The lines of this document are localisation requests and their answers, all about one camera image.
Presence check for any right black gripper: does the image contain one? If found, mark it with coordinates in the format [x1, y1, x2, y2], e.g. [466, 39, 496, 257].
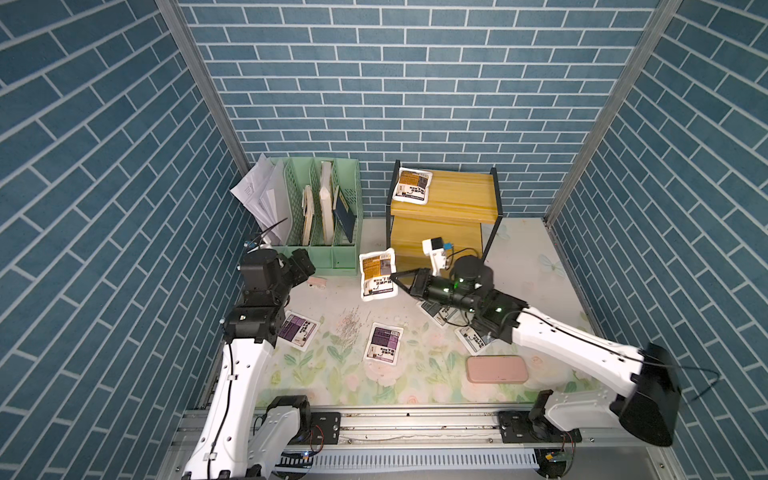
[392, 268, 479, 317]

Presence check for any grey coffee bag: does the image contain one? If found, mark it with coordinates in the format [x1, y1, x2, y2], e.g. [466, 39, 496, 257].
[418, 301, 464, 328]
[455, 326, 490, 356]

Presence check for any orange coffee bag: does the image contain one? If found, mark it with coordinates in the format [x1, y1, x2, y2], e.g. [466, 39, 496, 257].
[392, 167, 433, 205]
[359, 248, 399, 302]

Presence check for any purple coffee bag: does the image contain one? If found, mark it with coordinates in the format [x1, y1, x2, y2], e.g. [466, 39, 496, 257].
[278, 311, 320, 352]
[363, 323, 404, 366]

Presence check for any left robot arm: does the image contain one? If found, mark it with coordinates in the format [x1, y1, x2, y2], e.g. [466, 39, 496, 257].
[180, 248, 315, 479]

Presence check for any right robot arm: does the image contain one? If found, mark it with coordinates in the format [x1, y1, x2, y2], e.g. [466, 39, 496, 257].
[389, 256, 684, 447]

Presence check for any wooden three-tier shelf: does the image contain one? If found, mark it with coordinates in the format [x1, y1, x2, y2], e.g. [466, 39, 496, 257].
[385, 161, 503, 271]

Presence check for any small pink eraser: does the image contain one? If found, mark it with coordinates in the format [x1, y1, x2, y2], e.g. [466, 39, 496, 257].
[307, 276, 327, 289]

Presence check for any green file organizer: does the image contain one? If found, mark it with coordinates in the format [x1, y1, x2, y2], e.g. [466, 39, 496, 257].
[270, 157, 364, 277]

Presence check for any beige book left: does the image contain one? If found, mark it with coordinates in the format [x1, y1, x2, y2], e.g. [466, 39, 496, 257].
[301, 185, 315, 246]

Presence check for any floral table mat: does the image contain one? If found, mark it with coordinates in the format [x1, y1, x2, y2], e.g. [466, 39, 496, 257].
[257, 218, 599, 406]

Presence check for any white paper stack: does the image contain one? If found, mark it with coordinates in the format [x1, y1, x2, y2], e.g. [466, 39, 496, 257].
[230, 154, 293, 246]

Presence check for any pink case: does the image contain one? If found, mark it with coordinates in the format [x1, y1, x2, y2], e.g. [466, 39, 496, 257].
[466, 356, 529, 384]

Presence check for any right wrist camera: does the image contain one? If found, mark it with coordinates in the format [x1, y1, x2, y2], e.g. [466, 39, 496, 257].
[422, 237, 447, 276]

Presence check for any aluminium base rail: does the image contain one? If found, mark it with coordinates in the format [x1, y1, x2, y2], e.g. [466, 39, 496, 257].
[157, 403, 685, 480]

